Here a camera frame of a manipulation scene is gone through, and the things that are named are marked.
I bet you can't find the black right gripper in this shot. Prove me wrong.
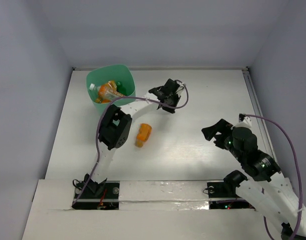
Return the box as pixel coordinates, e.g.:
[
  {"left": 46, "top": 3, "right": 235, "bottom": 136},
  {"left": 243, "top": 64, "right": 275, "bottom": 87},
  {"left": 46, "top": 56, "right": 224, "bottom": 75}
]
[{"left": 202, "top": 117, "right": 244, "bottom": 162}]

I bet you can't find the orange juice bottle barcode label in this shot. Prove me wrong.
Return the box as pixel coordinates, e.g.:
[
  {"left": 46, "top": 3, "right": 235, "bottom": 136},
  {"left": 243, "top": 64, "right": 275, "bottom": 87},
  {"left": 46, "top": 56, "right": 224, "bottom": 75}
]
[{"left": 135, "top": 123, "right": 152, "bottom": 148}]

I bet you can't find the green plastic bottle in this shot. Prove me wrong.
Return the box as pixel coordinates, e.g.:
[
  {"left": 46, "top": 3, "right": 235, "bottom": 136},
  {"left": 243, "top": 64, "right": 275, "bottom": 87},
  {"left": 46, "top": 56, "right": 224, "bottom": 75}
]
[{"left": 116, "top": 81, "right": 128, "bottom": 96}]

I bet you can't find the orange label clear tea bottle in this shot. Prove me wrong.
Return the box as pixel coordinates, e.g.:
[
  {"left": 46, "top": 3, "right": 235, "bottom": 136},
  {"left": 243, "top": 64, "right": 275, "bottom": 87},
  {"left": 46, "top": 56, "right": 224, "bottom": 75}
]
[{"left": 89, "top": 80, "right": 124, "bottom": 101}]

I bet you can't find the orange juice bottle gold cap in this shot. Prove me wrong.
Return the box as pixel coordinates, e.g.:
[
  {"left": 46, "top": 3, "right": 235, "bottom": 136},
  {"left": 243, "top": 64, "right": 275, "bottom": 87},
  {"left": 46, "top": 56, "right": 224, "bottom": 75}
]
[{"left": 94, "top": 97, "right": 110, "bottom": 104}]

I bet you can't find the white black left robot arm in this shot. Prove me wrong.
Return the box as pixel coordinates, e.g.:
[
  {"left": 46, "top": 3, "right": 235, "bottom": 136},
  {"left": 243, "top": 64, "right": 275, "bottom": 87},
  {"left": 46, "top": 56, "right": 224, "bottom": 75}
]
[{"left": 80, "top": 79, "right": 189, "bottom": 198}]

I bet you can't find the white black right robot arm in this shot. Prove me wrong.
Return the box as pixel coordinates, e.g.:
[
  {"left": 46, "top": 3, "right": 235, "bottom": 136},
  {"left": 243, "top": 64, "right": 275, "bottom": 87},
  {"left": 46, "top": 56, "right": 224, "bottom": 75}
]
[{"left": 202, "top": 114, "right": 306, "bottom": 240}]

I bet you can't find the green plastic bin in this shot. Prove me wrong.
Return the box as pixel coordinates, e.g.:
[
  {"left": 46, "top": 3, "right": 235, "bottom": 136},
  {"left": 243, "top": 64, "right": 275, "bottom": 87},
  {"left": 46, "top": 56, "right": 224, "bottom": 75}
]
[{"left": 86, "top": 64, "right": 136, "bottom": 115}]

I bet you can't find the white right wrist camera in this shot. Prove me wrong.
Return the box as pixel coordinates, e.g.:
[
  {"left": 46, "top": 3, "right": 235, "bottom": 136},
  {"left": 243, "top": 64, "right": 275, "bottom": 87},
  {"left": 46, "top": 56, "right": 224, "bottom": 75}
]
[{"left": 235, "top": 113, "right": 252, "bottom": 129}]

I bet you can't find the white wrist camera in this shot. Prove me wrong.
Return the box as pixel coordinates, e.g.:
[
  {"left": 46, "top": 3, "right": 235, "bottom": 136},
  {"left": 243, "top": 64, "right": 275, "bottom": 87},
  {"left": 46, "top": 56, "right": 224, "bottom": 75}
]
[
  {"left": 235, "top": 113, "right": 252, "bottom": 129},
  {"left": 175, "top": 79, "right": 186, "bottom": 90}
]

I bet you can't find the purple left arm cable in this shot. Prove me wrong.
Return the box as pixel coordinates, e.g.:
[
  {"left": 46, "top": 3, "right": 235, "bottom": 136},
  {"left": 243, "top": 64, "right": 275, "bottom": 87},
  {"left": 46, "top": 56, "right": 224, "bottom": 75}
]
[{"left": 72, "top": 79, "right": 190, "bottom": 205}]

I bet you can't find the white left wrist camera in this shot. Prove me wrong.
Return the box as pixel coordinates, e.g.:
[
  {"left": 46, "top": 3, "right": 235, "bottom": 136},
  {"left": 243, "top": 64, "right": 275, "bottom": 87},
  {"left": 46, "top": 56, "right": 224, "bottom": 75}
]
[{"left": 175, "top": 79, "right": 186, "bottom": 90}]

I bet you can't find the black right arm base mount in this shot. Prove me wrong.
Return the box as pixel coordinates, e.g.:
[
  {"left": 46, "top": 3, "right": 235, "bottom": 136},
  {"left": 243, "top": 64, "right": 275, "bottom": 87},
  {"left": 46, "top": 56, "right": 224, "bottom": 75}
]
[{"left": 203, "top": 180, "right": 255, "bottom": 210}]

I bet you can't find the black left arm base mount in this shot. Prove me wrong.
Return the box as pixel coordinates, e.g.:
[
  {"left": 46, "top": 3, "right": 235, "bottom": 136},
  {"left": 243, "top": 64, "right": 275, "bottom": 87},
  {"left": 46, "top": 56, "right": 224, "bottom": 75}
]
[{"left": 72, "top": 181, "right": 120, "bottom": 210}]

